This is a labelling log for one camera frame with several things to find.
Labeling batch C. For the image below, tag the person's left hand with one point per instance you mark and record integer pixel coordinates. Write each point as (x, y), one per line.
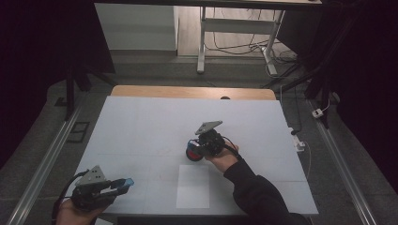
(73, 215)

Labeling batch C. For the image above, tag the white board table cover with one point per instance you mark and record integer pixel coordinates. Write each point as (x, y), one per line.
(140, 125)

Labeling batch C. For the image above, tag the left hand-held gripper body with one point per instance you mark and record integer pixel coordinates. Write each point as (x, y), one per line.
(90, 195)

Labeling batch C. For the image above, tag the dark curtain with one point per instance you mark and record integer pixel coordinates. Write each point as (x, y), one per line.
(31, 62)
(369, 78)

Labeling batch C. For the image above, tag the metal floor rail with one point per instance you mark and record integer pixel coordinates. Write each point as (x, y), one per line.
(40, 173)
(341, 168)

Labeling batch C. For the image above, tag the wooden table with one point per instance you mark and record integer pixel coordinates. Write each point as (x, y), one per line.
(187, 92)

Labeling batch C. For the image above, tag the small white adapter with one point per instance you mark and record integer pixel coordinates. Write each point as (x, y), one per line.
(317, 113)

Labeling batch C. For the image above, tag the white-legged desk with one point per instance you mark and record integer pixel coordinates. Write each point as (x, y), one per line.
(237, 26)

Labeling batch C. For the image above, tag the white metal table frame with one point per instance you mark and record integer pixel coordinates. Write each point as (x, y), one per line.
(254, 47)

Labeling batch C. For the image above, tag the black metal stand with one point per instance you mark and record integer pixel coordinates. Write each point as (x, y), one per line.
(70, 93)
(325, 93)

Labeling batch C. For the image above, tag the white power strip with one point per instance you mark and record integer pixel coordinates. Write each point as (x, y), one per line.
(297, 143)

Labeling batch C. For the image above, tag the person's right hand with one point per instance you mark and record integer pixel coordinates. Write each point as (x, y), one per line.
(226, 159)

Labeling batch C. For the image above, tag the blue stamp cap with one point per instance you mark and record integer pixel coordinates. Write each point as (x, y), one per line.
(129, 182)

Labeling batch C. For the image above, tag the white paper sheet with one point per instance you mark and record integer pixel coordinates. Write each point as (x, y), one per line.
(192, 187)

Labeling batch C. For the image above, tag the red ink pad black case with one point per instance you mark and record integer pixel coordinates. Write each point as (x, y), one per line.
(193, 155)

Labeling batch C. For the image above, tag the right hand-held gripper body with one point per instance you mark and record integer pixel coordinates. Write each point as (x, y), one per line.
(212, 143)

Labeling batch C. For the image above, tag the white cabinet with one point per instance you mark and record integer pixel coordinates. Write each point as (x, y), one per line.
(136, 28)

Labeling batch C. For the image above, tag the black table grommet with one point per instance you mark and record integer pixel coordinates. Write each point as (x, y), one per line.
(225, 97)

